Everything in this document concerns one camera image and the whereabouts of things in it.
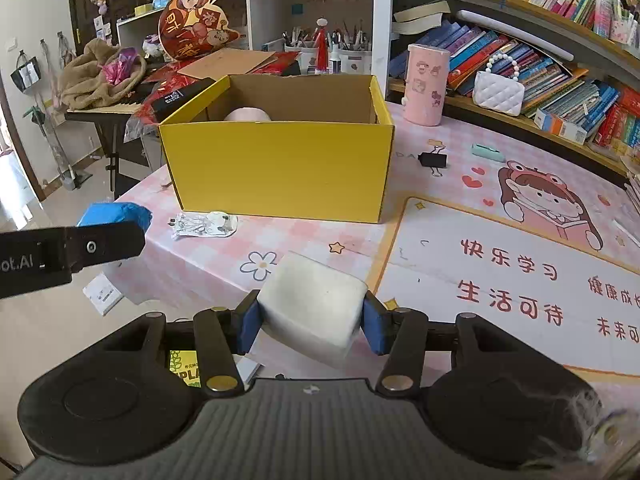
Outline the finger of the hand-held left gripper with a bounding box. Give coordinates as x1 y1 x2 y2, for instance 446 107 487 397
62 221 147 275

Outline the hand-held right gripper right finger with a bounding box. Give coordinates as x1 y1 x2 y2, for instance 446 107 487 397
364 290 523 397

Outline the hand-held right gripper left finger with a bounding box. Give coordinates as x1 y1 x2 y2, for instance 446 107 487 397
97 289 262 398

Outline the blue packet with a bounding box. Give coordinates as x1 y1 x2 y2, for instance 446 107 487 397
77 202 152 233

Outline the white rectangular block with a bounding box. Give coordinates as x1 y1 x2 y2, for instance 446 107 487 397
256 251 369 368

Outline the yellow cardboard box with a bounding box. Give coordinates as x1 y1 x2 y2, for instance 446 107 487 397
159 74 396 224

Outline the white small card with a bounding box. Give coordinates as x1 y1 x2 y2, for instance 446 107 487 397
82 271 124 317

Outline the yellow green label packet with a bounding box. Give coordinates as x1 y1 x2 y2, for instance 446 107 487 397
167 350 207 389

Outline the clear sticker pack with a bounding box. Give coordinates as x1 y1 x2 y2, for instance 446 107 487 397
170 211 239 240

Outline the floor mop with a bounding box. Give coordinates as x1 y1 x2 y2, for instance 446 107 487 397
30 105 94 192

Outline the electric keyboard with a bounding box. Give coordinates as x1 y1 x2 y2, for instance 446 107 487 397
64 91 162 196

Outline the black long box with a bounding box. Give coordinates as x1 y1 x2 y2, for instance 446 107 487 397
151 77 217 123

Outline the brown plush blanket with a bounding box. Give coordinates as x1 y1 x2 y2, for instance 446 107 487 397
52 38 148 112

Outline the black binder clip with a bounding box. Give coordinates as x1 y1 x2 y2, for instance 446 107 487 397
416 144 448 171

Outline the pink crumpled wrapper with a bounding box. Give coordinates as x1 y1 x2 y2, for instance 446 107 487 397
101 47 139 87

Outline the hanging dark bag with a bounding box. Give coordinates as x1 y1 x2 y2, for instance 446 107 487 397
11 51 41 93

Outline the pale pink round item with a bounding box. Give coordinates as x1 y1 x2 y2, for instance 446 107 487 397
223 106 272 122

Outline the brown cardboard sheet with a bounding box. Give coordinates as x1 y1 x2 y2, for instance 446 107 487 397
176 48 277 79

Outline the pink cartoon cylinder container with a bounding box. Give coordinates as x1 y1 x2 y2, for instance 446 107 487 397
402 43 451 127

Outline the red paper cutout decoration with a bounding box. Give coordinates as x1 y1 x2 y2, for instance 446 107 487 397
159 0 242 62

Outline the white quilted pearl purse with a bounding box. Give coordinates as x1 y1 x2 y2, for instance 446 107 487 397
472 51 526 117

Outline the white pen cup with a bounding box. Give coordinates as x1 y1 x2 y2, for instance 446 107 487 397
283 35 321 73
339 35 374 76

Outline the white ruler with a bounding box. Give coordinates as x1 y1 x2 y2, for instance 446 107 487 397
613 219 640 248

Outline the white blue orange carton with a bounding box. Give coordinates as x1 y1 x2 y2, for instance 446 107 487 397
534 108 588 143

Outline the row of leaning books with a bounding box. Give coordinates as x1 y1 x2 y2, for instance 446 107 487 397
390 20 621 133

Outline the beige lying book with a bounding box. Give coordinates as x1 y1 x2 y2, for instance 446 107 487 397
392 0 454 36

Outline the row of red books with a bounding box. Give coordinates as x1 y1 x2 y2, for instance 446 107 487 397
595 85 640 159

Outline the white lamp bar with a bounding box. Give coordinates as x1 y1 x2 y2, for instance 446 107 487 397
457 9 576 62

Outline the white pink bottle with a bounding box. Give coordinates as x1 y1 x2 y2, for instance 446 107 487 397
592 0 614 39

